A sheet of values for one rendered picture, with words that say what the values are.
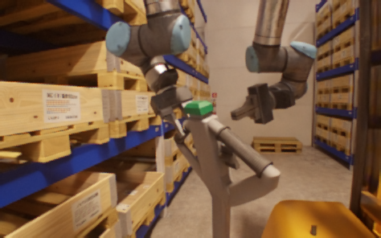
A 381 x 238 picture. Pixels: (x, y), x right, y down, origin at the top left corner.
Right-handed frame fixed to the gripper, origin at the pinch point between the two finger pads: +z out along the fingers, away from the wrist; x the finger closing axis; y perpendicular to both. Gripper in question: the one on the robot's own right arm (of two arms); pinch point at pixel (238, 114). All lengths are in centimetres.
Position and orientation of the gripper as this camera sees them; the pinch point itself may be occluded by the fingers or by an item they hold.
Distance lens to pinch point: 61.4
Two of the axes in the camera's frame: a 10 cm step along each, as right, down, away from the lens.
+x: -2.7, -9.4, -2.3
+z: -8.3, 3.4, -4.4
